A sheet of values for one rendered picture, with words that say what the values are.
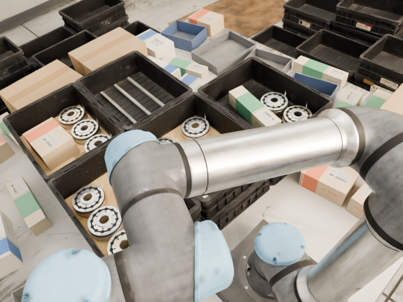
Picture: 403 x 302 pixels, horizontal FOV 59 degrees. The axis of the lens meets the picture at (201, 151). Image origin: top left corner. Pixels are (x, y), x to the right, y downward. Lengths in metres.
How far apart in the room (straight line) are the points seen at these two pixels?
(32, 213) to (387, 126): 1.13
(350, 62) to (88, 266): 2.27
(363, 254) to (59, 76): 1.41
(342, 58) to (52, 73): 1.72
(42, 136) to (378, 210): 1.11
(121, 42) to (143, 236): 1.51
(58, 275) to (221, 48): 1.71
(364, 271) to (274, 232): 0.27
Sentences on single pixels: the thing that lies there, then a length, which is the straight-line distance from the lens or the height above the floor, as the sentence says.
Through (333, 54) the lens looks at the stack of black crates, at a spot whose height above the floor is 0.38.
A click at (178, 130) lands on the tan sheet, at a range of 1.33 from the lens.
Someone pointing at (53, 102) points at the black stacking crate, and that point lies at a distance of 1.52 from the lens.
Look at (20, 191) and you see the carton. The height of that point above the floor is 0.76.
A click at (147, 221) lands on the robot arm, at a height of 1.44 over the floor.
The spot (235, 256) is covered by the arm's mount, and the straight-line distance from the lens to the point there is 1.11.
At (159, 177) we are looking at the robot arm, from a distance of 0.41.
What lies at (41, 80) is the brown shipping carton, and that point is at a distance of 1.74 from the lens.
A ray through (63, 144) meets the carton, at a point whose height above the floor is 0.90.
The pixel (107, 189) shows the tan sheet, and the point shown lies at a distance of 1.22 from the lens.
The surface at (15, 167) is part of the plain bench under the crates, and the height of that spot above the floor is 0.70.
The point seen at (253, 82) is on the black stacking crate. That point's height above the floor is 0.83.
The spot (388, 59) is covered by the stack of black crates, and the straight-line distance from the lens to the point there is 2.36.
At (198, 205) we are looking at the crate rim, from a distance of 0.99.
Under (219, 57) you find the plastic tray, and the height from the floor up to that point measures 0.70.
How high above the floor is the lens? 1.76
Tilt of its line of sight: 49 degrees down
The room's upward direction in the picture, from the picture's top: 8 degrees counter-clockwise
